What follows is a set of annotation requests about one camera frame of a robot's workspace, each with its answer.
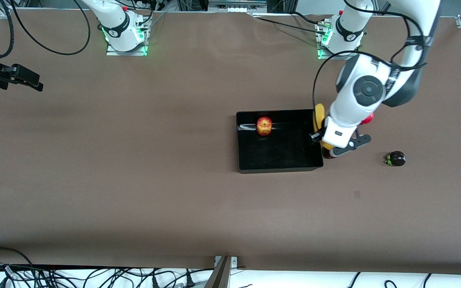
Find yellow banana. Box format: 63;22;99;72
313;103;334;151

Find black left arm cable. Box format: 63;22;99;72
312;0;429;132

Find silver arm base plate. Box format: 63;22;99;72
317;20;360;60
106;24;150;56

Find silver metal bracket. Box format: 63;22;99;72
214;256;239;268

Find dark purple mangosteen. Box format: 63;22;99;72
384;151;406;167

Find grey metal stand beam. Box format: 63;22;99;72
204;257;232;288

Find black rectangular plastic box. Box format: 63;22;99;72
236;109;324;174

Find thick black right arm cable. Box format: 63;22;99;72
0;0;15;58

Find white power strip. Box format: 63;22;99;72
208;0;267;13

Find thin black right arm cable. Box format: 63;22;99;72
10;0;92;56

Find red yellow apple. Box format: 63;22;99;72
256;116;273;137

